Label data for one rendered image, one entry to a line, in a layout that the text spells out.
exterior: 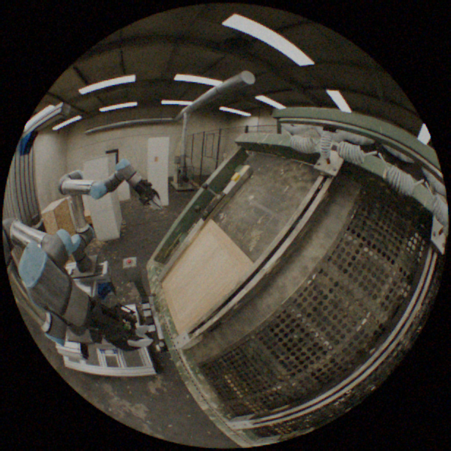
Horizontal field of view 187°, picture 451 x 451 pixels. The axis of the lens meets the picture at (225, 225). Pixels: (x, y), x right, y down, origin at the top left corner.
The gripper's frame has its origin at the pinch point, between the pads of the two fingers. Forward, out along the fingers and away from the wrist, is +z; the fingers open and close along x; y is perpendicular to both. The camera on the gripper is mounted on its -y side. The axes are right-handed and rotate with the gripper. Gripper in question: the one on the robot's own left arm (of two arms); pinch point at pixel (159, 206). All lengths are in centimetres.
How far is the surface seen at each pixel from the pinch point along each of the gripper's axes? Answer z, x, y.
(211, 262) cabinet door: 26.0, 8.9, 32.1
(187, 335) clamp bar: 28, -16, 61
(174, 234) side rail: 28.6, -11.4, -11.8
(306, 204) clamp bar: 10, 53, 49
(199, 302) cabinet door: 30, -6, 46
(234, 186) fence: 15.0, 41.2, 4.3
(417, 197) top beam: 2, 84, 86
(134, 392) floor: 59, -140, 107
